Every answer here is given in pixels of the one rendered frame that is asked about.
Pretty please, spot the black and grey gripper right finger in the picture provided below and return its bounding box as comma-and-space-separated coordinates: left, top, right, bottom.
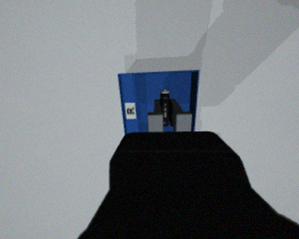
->
168, 99, 192, 131

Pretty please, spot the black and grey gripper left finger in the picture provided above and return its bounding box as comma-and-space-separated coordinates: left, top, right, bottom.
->
148, 100, 163, 132

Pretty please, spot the blue rack of bins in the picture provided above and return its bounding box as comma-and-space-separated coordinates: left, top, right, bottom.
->
118, 70, 199, 135

